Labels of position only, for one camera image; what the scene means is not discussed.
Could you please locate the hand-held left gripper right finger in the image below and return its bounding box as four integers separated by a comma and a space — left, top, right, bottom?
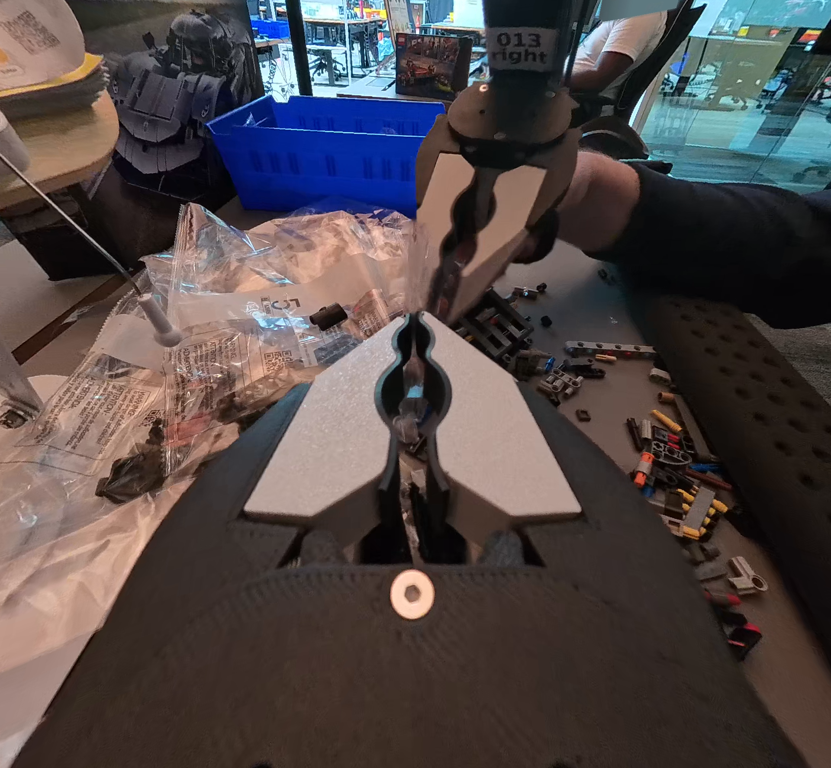
417, 312, 585, 548

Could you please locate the small clear parts bag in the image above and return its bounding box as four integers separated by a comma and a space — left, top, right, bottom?
390, 223, 468, 548

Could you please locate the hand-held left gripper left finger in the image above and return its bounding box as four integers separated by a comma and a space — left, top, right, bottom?
242, 315, 413, 551

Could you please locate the long grey toy beam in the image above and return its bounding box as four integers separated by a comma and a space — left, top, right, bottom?
564, 341, 657, 360

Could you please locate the black perforated board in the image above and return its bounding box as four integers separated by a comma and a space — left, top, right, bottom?
639, 294, 831, 594

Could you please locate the blue plastic bin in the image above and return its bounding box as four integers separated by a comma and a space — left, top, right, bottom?
206, 95, 449, 219

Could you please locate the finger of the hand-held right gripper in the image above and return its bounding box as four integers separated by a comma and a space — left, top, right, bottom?
415, 150, 480, 313
447, 166, 549, 324

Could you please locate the small red toy set box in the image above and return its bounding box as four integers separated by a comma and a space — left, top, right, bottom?
395, 33, 475, 100

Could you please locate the white paper bag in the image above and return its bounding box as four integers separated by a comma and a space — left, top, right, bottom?
0, 521, 163, 743

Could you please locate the numbered clear parts bag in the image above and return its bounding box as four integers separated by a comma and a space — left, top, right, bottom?
162, 202, 416, 405

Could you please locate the black pole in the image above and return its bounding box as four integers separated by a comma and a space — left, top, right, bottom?
276, 0, 312, 97

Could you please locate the person's right forearm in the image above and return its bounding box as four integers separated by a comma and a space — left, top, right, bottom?
584, 161, 831, 331

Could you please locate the white instruction booklet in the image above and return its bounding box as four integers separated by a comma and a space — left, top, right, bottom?
0, 0, 108, 120

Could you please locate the dark toy set box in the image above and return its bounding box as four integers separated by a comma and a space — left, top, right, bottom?
13, 0, 267, 282

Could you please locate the large clear crumpled bag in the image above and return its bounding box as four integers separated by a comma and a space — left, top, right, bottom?
0, 456, 196, 594

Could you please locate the black office chair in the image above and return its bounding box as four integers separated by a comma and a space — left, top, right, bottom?
578, 0, 709, 162

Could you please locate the person's right hand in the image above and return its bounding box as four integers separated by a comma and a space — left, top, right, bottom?
557, 150, 642, 255

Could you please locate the pile of toy bricks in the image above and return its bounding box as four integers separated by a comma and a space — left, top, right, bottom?
513, 281, 770, 662

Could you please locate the black toy frame assembly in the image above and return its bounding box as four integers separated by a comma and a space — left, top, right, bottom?
454, 288, 536, 366

